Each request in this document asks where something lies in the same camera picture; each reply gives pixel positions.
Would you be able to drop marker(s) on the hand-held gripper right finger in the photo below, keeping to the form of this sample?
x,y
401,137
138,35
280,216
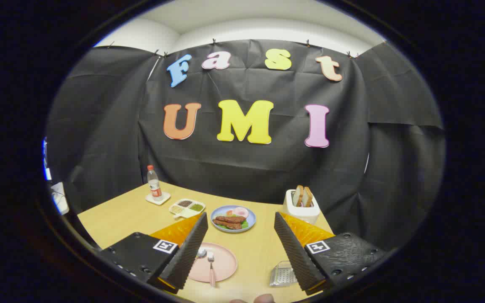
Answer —
x,y
295,256

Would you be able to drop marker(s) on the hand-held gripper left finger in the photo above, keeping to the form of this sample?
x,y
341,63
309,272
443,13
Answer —
x,y
185,256

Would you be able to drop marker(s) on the perforated metal basket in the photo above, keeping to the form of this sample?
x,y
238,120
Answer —
x,y
282,275

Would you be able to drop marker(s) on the pink plate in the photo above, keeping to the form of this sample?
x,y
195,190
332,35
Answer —
x,y
224,261

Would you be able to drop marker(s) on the white toaster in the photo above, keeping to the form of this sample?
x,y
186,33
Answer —
x,y
303,213

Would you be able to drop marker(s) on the white divided condiment tray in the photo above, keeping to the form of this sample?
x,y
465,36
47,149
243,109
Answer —
x,y
186,213

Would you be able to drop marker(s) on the brown meat strip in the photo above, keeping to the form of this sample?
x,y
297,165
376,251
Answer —
x,y
227,225
232,219

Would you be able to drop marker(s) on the blue plate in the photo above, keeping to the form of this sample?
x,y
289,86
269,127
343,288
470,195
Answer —
x,y
251,219

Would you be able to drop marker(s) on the green lettuce leaves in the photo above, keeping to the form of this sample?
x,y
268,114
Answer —
x,y
245,225

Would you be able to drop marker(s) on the white square coaster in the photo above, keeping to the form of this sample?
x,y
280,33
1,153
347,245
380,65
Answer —
x,y
165,198

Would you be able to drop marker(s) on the pink ham slice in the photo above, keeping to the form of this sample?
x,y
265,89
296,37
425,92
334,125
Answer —
x,y
240,212

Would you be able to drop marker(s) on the clear bottle with red label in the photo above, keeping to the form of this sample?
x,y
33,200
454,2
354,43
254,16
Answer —
x,y
154,185

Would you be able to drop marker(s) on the white board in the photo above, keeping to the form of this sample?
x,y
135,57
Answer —
x,y
60,198

